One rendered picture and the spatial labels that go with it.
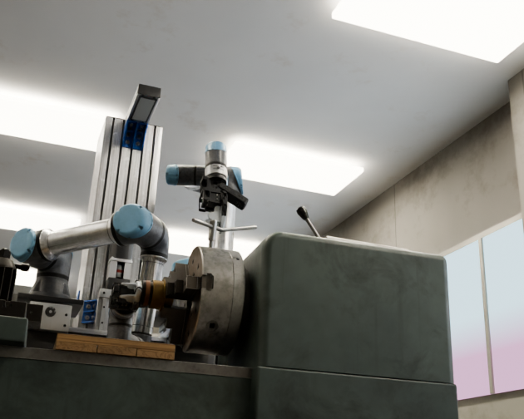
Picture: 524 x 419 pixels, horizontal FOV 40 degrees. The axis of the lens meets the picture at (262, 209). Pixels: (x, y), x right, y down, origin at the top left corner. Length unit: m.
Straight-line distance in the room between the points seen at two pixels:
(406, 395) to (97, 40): 3.59
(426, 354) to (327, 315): 0.32
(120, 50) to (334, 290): 3.36
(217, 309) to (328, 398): 0.38
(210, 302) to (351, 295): 0.40
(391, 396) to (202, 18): 3.17
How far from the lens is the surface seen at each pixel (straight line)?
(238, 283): 2.02
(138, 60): 5.17
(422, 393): 2.11
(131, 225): 2.37
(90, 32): 4.99
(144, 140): 3.09
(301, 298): 2.00
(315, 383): 1.97
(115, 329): 2.32
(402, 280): 2.16
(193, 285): 2.01
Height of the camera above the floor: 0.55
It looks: 22 degrees up
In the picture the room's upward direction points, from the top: 2 degrees clockwise
